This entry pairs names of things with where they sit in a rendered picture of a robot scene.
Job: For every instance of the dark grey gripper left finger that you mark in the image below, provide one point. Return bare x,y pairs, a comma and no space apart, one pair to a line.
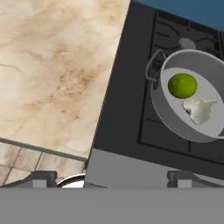
43,178

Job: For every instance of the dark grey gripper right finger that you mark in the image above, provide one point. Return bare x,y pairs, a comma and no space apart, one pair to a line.
180,178

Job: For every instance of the grey metal pot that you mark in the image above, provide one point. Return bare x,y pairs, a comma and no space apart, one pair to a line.
175,116

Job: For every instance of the white garlic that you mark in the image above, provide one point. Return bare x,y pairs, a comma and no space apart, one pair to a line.
199,110

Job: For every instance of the green lime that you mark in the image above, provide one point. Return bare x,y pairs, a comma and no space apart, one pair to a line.
182,85

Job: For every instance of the grey oven front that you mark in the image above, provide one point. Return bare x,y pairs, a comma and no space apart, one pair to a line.
128,172

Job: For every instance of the black hob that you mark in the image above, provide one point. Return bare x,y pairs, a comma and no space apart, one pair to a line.
128,110

